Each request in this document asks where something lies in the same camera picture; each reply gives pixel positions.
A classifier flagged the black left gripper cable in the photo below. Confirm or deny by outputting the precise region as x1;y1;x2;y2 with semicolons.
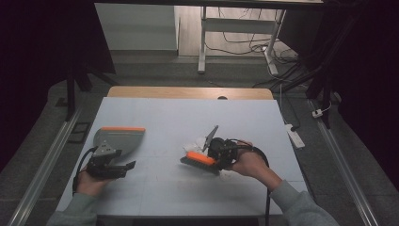
72;146;97;194

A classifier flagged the wooden table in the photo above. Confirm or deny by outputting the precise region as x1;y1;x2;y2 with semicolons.
106;86;275;101

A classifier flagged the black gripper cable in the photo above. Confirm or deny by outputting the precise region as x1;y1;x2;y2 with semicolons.
233;138;272;226
72;146;97;194

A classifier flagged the aluminium rail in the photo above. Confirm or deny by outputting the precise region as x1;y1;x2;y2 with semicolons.
308;99;380;226
7;105;85;226

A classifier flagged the white power strip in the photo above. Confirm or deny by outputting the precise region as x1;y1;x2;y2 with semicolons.
284;123;306;150

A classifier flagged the pile of white tissue scraps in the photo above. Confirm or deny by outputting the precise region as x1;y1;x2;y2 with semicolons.
183;135;235;182

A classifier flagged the person's right hand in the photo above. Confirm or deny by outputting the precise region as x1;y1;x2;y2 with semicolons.
231;140;284;191

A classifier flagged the black tripod stand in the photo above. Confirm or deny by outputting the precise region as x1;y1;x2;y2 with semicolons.
304;59;338;130

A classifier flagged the orange and grey hand brush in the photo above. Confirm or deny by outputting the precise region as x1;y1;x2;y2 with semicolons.
180;151;221;176

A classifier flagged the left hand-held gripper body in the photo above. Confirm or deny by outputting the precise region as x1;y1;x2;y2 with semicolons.
86;140;128;181

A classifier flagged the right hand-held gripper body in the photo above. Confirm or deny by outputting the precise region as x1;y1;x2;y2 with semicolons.
201;124;240;171

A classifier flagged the tangle of floor cables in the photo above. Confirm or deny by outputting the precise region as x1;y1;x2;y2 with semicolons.
205;8;314;92

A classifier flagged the white desk frame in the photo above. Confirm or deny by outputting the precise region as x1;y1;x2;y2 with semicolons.
197;5;288;76

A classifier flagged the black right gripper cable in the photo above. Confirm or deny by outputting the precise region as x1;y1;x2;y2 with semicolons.
233;138;272;226

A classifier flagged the person's left hand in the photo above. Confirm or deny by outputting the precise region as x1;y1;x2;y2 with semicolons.
75;169;111;198

